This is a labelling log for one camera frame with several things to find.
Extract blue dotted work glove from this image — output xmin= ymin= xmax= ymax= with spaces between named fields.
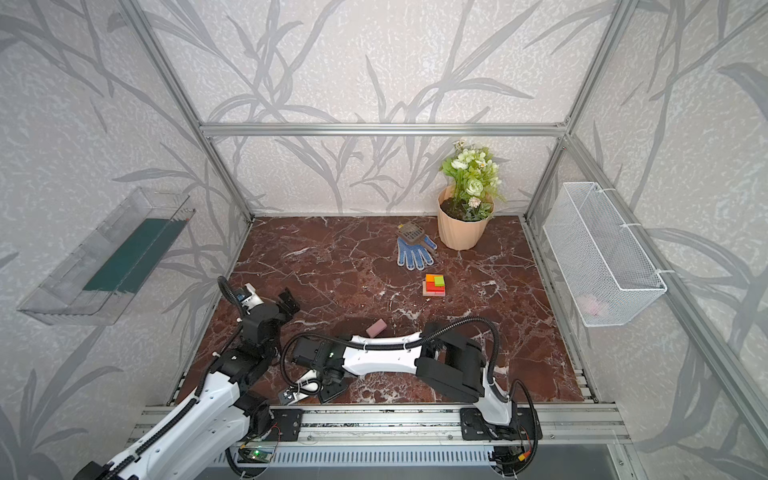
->
xmin=397 ymin=236 xmax=438 ymax=271

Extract brown plastic slotted scoop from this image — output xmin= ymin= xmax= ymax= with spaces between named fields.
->
xmin=397 ymin=222 xmax=426 ymax=245

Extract pink object in basket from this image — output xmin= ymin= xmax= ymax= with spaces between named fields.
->
xmin=576 ymin=294 xmax=609 ymax=317

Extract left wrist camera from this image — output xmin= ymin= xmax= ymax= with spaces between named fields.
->
xmin=234 ymin=283 xmax=263 ymax=312

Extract aluminium cage frame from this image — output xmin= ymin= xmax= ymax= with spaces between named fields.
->
xmin=119 ymin=1 xmax=767 ymax=443

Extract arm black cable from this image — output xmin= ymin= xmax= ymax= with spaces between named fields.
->
xmin=101 ymin=275 xmax=247 ymax=480
xmin=280 ymin=316 xmax=541 ymax=457

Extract red wood block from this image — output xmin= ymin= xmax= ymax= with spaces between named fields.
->
xmin=425 ymin=282 xmax=446 ymax=294

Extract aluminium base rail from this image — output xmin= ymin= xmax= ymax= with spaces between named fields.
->
xmin=119 ymin=403 xmax=631 ymax=448

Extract green white artificial flowers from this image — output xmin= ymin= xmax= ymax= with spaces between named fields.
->
xmin=440 ymin=140 xmax=501 ymax=223

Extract peach ribbed flower pot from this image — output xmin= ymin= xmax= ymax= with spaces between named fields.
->
xmin=437 ymin=186 xmax=492 ymax=251

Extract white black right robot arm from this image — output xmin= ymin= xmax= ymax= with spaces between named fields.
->
xmin=303 ymin=317 xmax=518 ymax=429

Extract clear plastic wall tray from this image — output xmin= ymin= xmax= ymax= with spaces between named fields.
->
xmin=18 ymin=188 xmax=195 ymax=326

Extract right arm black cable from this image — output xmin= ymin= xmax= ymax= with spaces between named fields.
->
xmin=280 ymin=316 xmax=541 ymax=457

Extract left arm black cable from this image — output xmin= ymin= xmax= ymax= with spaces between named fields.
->
xmin=101 ymin=275 xmax=247 ymax=480

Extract white wire mesh basket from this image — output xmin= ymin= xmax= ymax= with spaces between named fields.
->
xmin=543 ymin=182 xmax=667 ymax=327

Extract pink block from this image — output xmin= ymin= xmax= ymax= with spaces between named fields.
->
xmin=366 ymin=319 xmax=388 ymax=338
xmin=422 ymin=281 xmax=446 ymax=297

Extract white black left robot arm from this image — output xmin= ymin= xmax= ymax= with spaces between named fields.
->
xmin=75 ymin=289 xmax=300 ymax=479

